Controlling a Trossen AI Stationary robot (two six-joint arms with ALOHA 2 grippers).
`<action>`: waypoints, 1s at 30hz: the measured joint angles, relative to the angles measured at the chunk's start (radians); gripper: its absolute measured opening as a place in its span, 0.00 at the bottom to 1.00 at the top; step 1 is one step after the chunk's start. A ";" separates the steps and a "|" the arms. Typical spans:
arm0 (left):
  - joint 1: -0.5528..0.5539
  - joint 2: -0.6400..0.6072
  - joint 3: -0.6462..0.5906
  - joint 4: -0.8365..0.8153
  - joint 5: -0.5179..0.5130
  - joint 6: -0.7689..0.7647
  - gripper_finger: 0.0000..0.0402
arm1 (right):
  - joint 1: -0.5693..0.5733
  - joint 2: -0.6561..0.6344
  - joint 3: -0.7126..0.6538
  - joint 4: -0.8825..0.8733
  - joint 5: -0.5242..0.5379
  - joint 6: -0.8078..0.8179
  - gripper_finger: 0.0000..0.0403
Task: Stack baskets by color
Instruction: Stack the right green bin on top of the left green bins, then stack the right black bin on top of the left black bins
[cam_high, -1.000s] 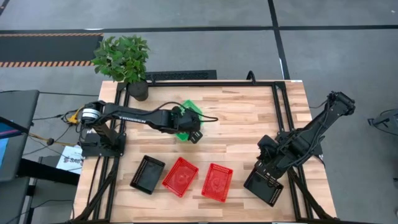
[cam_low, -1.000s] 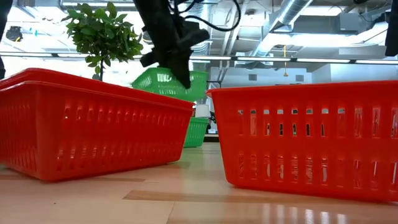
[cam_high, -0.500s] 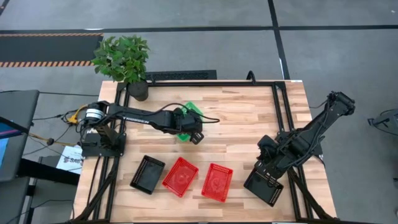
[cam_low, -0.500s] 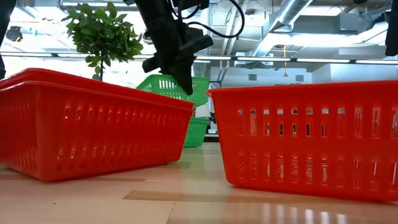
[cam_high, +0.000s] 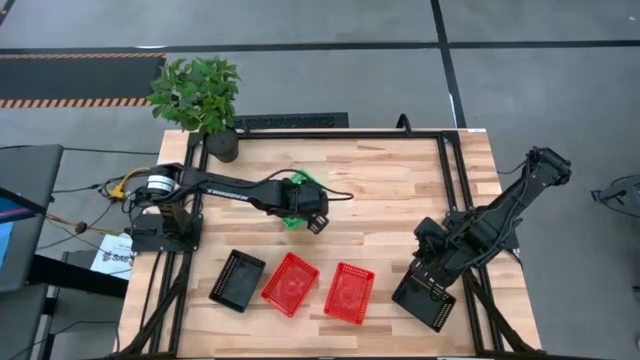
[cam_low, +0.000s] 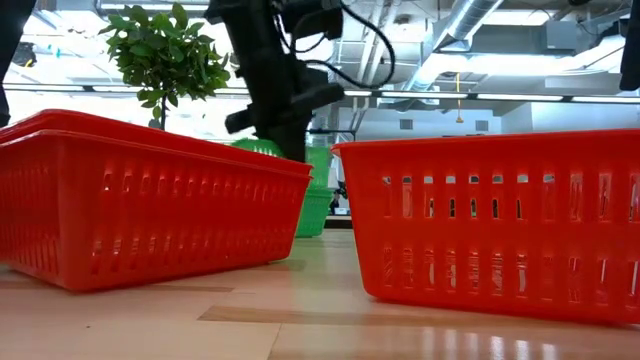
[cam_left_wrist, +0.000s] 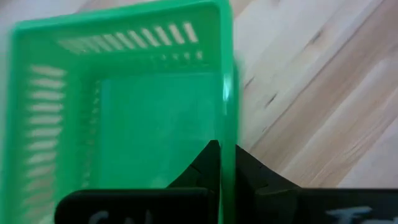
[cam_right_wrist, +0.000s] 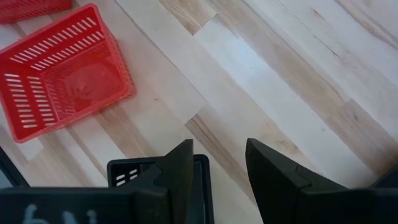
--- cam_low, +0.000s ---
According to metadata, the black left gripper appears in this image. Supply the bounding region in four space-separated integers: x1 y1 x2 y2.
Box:
224 14 346 164

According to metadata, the long ceiling light rail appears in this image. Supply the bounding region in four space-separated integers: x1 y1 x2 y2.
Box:
0 82 640 104

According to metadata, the silver ceiling duct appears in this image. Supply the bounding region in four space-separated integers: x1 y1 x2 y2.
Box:
399 0 504 92

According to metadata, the green leafy plant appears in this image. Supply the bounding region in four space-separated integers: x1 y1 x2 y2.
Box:
98 2 232 131

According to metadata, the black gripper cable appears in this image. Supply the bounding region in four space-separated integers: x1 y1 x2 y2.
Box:
294 2 397 91

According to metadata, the red plastic basket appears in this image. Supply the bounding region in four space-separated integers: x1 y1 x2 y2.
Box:
0 108 315 294
330 128 640 326

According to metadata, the black background station frame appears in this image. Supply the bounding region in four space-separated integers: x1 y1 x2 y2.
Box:
307 128 357 151

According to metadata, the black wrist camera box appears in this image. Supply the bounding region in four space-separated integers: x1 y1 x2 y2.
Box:
280 0 345 41

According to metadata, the yellow hanging cord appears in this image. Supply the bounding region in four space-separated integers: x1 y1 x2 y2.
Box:
453 72 465 125

